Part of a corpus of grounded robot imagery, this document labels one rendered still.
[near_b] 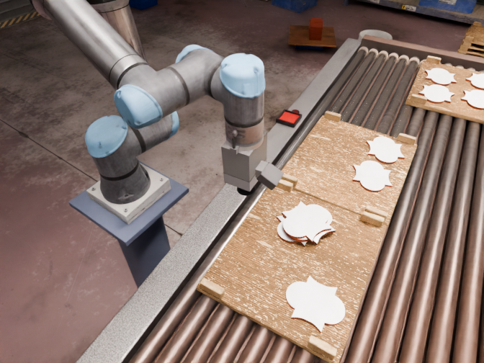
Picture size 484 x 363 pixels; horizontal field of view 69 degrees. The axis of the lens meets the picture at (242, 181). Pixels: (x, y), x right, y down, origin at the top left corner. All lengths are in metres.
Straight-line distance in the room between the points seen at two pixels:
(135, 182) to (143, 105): 0.51
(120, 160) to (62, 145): 2.03
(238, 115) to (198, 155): 2.02
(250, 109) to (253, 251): 0.42
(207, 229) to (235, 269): 0.16
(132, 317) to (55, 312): 1.22
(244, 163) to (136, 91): 0.24
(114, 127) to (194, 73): 0.41
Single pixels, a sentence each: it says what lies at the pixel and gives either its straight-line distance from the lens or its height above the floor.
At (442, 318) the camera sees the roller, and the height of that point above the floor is 0.92.
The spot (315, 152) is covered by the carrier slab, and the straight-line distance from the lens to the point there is 1.22.
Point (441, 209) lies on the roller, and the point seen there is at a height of 0.92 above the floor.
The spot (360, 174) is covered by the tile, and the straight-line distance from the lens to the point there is 1.16.
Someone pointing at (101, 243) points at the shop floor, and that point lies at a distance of 2.25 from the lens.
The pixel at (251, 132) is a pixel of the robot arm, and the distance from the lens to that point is 0.66.
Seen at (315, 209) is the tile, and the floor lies 0.97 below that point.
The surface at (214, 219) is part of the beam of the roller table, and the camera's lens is 1.02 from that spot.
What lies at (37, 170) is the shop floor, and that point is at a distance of 2.90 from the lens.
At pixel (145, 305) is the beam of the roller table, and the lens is 0.90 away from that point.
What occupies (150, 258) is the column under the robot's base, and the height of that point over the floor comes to 0.62.
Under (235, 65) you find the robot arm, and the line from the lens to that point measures 0.61.
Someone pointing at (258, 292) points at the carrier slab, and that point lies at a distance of 0.87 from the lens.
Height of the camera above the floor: 1.70
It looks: 45 degrees down
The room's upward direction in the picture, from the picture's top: straight up
